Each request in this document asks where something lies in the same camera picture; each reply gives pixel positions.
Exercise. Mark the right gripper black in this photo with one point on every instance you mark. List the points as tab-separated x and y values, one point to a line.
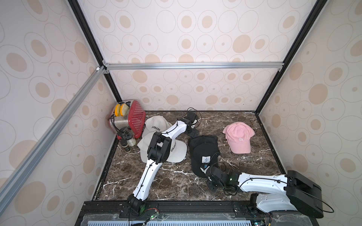
212	172

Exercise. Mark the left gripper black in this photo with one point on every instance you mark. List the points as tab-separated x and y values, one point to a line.
192	133

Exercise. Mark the black cap with white label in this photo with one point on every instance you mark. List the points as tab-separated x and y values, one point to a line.
199	167

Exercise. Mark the pink LA cap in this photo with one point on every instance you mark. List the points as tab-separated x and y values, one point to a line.
238	136

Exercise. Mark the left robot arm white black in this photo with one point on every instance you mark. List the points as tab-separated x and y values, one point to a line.
158	146

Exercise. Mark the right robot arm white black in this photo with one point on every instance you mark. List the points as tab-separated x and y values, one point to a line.
287	192

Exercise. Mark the white Colorado cap front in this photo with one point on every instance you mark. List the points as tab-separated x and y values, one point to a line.
177	153

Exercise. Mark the white cap back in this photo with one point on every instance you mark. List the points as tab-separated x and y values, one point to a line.
155	124

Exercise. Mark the clear bottle black cap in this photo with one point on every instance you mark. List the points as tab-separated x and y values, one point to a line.
128	135

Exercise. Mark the yellow sponge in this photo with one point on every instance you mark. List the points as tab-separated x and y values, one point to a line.
121	110

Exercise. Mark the metal rack container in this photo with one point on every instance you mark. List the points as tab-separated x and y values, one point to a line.
116	123

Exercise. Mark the small dark bottle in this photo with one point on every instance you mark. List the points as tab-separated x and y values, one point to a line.
125	145

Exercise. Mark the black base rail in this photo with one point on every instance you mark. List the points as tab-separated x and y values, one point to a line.
187	213

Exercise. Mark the horizontal aluminium rail back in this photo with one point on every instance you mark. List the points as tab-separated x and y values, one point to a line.
190	66

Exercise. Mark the black frame post left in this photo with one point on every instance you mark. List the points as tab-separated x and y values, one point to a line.
80	17

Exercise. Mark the black frame post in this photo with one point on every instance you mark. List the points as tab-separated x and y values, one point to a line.
304	31
80	17

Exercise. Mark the black frame post right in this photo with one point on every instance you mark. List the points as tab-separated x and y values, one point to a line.
304	31

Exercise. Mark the aluminium rail left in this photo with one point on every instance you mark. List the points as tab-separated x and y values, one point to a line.
27	166

